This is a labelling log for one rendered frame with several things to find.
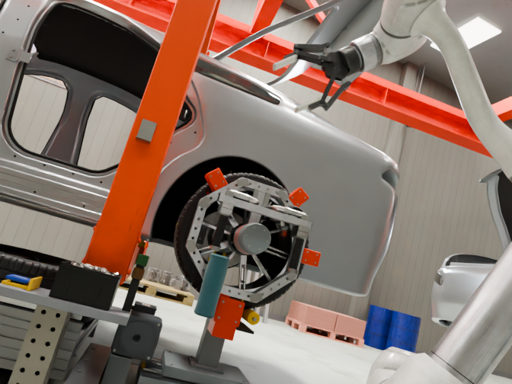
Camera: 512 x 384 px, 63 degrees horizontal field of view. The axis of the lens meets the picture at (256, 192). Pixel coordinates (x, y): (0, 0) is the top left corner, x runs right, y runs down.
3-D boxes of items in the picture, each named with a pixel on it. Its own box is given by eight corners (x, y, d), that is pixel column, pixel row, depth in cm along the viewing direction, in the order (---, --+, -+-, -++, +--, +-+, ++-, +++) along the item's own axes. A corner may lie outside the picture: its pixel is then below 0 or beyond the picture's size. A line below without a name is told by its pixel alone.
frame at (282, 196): (284, 310, 199) (312, 202, 209) (289, 312, 192) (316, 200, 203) (174, 280, 188) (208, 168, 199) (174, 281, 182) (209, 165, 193)
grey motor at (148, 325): (142, 372, 212) (164, 304, 218) (139, 401, 171) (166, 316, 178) (107, 365, 208) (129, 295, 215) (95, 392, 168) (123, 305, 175)
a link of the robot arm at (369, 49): (360, 45, 120) (342, 53, 119) (369, 27, 111) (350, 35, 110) (376, 72, 118) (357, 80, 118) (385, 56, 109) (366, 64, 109)
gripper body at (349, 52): (358, 78, 117) (328, 90, 116) (344, 52, 118) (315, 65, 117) (366, 64, 110) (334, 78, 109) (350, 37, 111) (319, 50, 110)
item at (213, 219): (241, 273, 238) (257, 221, 245) (244, 274, 231) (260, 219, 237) (187, 257, 233) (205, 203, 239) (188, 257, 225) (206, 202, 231)
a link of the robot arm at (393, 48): (360, 48, 121) (369, 15, 109) (406, 28, 123) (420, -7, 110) (379, 76, 118) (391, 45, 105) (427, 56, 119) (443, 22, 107)
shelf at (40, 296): (129, 318, 156) (131, 309, 156) (126, 326, 139) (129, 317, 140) (8, 288, 148) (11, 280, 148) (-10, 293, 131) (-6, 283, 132)
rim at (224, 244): (279, 289, 225) (283, 197, 233) (293, 294, 203) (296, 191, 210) (185, 286, 214) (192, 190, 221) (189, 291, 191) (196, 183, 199)
